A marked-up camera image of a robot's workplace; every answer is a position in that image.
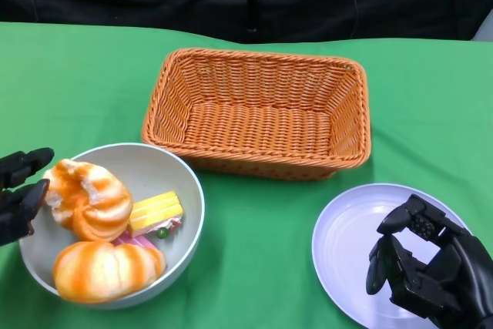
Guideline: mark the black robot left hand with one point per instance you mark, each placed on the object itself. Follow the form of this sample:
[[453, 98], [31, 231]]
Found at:
[[15, 205]]

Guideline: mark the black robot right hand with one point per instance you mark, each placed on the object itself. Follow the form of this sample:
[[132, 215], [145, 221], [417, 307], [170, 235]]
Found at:
[[454, 275]]

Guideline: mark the orange bread with torn top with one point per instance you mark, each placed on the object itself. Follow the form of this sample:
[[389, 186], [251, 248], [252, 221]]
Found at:
[[96, 205]]

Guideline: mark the pale grey bowl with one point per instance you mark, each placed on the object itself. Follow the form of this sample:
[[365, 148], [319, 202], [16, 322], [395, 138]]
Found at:
[[154, 175]]

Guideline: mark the round orange striped bread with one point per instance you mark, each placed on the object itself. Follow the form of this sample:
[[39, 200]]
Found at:
[[100, 271]]

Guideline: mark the lavender plate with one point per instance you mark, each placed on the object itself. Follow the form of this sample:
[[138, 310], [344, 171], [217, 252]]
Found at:
[[346, 229]]

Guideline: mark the magenta pink striped cake slice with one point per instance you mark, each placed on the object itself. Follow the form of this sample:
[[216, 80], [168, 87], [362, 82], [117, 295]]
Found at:
[[135, 241]]

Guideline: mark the yellow cake slice with cream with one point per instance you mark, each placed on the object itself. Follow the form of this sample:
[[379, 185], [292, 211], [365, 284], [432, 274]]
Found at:
[[154, 209]]

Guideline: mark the orange wicker basket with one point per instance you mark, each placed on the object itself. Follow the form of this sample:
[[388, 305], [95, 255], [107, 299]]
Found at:
[[262, 132]]

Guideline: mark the green tablecloth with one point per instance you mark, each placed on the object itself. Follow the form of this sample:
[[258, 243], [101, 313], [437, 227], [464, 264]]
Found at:
[[77, 94]]

